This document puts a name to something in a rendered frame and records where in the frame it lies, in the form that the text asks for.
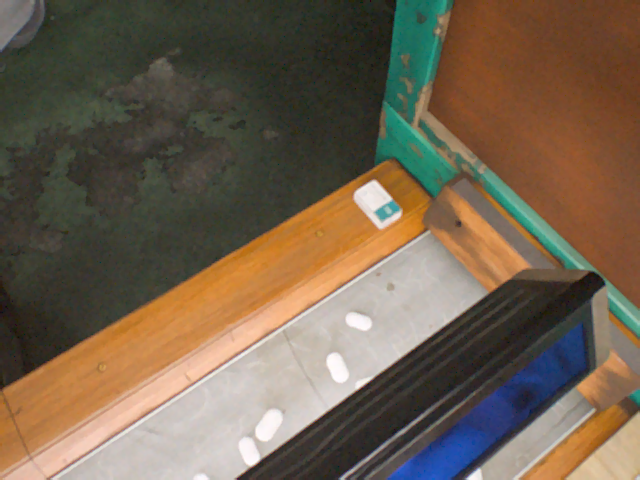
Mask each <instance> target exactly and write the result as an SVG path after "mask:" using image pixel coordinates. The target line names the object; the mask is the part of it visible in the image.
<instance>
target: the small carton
mask: <svg viewBox="0 0 640 480"><path fill-rule="evenodd" d="M354 200H355V202H356V203H357V204H358V205H359V206H360V207H361V208H362V210H364V211H365V212H366V213H367V215H368V216H369V217H370V218H371V220H372V221H373V222H374V223H375V224H376V225H377V226H378V228H379V229H382V228H383V227H385V226H388V225H389V224H391V223H392V222H394V221H395V220H397V219H399V218H400V216H401V211H402V209H401V208H400V207H399V205H398V204H397V203H396V202H395V201H394V200H393V199H392V198H391V197H390V196H389V195H388V194H387V192H385V190H384V189H383V188H382V187H381V186H380V185H379V184H378V183H377V182H376V181H375V180H373V181H371V182H370V183H368V184H367V185H365V186H362V187H361V188H359V189H357V190H356V192H354Z"/></svg>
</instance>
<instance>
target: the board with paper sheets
mask: <svg viewBox="0 0 640 480"><path fill-rule="evenodd" d="M639 475H640V411H638V412H636V413H635V414H634V415H633V416H632V417H630V418H629V419H628V420H627V421H626V422H625V423H623V424H622V426H621V427H620V428H618V429H617V430H616V431H615V432H614V433H613V434H612V435H611V436H610V437H609V438H607V439H606V440H605V441H604V442H603V443H602V444H601V445H599V446H598V447H596V448H595V450H594V451H593V452H592V453H591V454H590V455H589V456H588V457H587V458H585V459H584V460H583V461H582V462H581V463H580V464H579V465H578V466H576V467H574V468H573V469H572V470H571V471H570V473H569V474H568V475H567V476H566V477H565V478H563V479H562V480H635V479H636V478H637V477H638V476H639Z"/></svg>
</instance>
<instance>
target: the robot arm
mask: <svg viewBox="0 0 640 480"><path fill-rule="evenodd" d="M44 15H45V6H44V1H43V0H0V72H1V71H2V70H3V69H4V67H5V65H6V64H5V63H4V62H3V61H2V60H1V58H2V57H3V56H4V55H5V54H6V53H7V52H8V49H15V48H19V47H22V46H24V45H26V44H27V43H29V42H30V41H31V40H32V38H33V37H34V35H35V34H37V32H38V30H39V29H40V26H41V24H42V22H43V19H44Z"/></svg>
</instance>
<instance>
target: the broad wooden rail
mask: <svg viewBox="0 0 640 480"><path fill-rule="evenodd" d="M373 180H375V181H376V182H377V183H378V184H379V185H380V186H381V187H382V188H383V189H384V190H385V192H387V194H388V195H389V196H390V197H391V198H392V199H393V200H394V201H395V202H396V203H397V204H398V205H399V207H400V208H401V209H402V211H401V216H400V218H399V219H397V220H395V221H394V222H392V223H391V224H389V225H388V226H385V227H383V228H382V229H379V228H378V226H377V225H376V224H375V223H374V222H373V221H372V220H371V218H370V217H369V216H368V215H367V213H366V212H365V211H364V210H362V208H361V207H360V206H359V205H358V204H357V203H356V202H355V200H354V192H356V190H357V189H359V188H361V187H362V186H365V185H367V184H368V183H370V182H371V181H373ZM434 200H435V199H434V198H432V197H431V196H430V194H429V193H428V192H427V190H426V189H425V188H424V187H423V186H422V185H421V184H420V183H419V182H418V181H417V180H416V179H415V178H414V177H413V176H412V175H411V174H410V173H408V172H407V171H406V170H405V169H404V167H403V166H402V165H401V164H400V163H399V162H398V160H397V159H396V158H394V157H393V158H391V159H389V160H387V161H385V162H383V163H381V164H380V165H378V166H376V167H375V169H373V170H371V171H370V172H368V173H366V174H365V175H362V176H360V177H359V178H357V179H355V180H354V181H352V182H350V183H348V184H347V185H345V186H343V187H342V188H339V189H337V190H336V192H334V193H332V194H331V195H329V196H327V197H326V198H324V199H322V200H321V201H319V202H316V203H314V204H313V205H311V206H309V207H308V208H306V209H304V210H303V211H301V212H299V213H298V215H296V216H293V217H292V218H290V219H288V220H287V221H285V222H283V223H282V224H280V225H278V226H276V227H275V228H273V229H270V230H269V231H267V232H265V233H264V234H262V235H260V236H259V238H257V239H255V240H254V241H252V242H250V243H249V244H246V245H244V246H243V247H241V248H239V249H238V250H236V251H234V252H232V253H231V254H229V255H227V256H226V257H223V258H221V259H220V261H218V262H216V263H215V264H213V265H211V266H210V267H208V268H206V269H205V270H203V271H200V272H199V273H197V274H195V275H193V276H192V277H190V278H188V279H187V280H185V281H183V282H182V284H180V285H177V286H176V287H174V288H172V289H171V290H169V291H167V292H166V293H164V294H162V295H161V296H159V297H157V298H154V299H153V300H151V301H149V302H148V303H146V304H144V305H143V307H141V308H139V309H138V310H136V311H134V312H133V313H130V314H128V315H127V316H125V317H123V318H122V319H120V320H118V321H117V322H115V323H113V324H111V325H110V326H107V327H105V328H104V329H102V331H100V332H99V333H97V334H95V335H94V336H92V337H90V338H89V339H87V340H85V341H83V342H81V343H79V344H78V345H76V346H74V347H73V348H71V349H69V350H67V351H66V352H64V354H62V355H60V356H58V357H56V358H55V359H53V360H51V361H50V362H48V363H46V364H45V365H43V366H41V367H40V368H38V369H35V370H34V371H32V372H30V373H29V374H27V375H25V376H23V378H22V379H20V380H18V381H17V382H15V383H12V384H11V385H9V386H7V387H6V388H4V389H2V390H1V391H0V480H51V479H52V478H54V477H55V476H57V475H58V474H61V473H62V472H64V470H65V469H67V468H68V467H70V466H72V465H73V464H75V463H76V462H78V461H79V460H81V459H82V458H85V457H86V456H88V455H89V454H91V453H92V452H94V451H95V450H97V449H98V448H100V446H101V445H103V444H104V443H106V442H108V441H110V440H112V439H113V438H115V437H116V436H118V435H119V434H121V433H122V432H124V431H125V430H127V429H128V428H130V427H132V426H134V425H135V424H137V422H138V421H140V420H141V419H143V418H144V417H146V416H147V415H149V414H151V413H152V412H155V411H156V410H158V409H159V408H161V407H162V406H164V405H165V404H167V403H168V402H170V401H171V400H173V398H174V397H176V396H177V395H180V394H181V393H183V392H184V391H186V390H187V389H189V388H191V387H192V386H194V385H195V384H197V383H198V382H200V381H202V380H204V379H205V378H207V377H208V376H210V374H211V373H213V372H214V371H216V370H217V369H219V368H220V367H222V366H223V365H226V364H227V363H229V362H231V361H232V360H234V359H235V358H237V357H238V356H240V355H241V354H243V353H244V351H246V350H247V349H250V348H251V347H253V346H254V345H256V344H257V343H259V342H260V341H262V340H263V339H265V338H266V337H268V336H270V335H272V334H274V333H275V332H277V331H278V330H280V328H281V327H283V326H284V325H286V324H287V323H289V322H290V321H292V320H293V319H296V318H297V317H299V316H300V315H302V314H303V313H305V312H306V311H308V310H310V309H311V308H313V307H314V305H316V304H318V303H320V302H321V301H323V300H324V299H326V298H327V297H329V296H330V295H332V294H333V293H335V292H336V291H338V290H339V289H342V288H343V287H345V286H346V285H348V284H350V282H351V281H353V280H354V279H356V278H357V277H359V276H360V275H362V274H364V273H366V272H367V271H369V270H370V269H372V268H373V267H375V266H376V265H378V264H379V263H381V262H382V261H384V259H385V258H388V257H390V256H391V255H393V254H394V253H396V252H397V251H399V250H400V249H402V248H403V247H405V246H406V245H408V244H410V243H412V242H413V241H415V240H416V239H418V238H419V236H421V235H422V234H424V233H425V232H427V231H429V230H428V229H427V227H426V226H425V225H424V224H423V223H422V219H423V215H424V212H425V211H426V210H427V208H428V207H429V205H430V204H431V202H432V201H434Z"/></svg>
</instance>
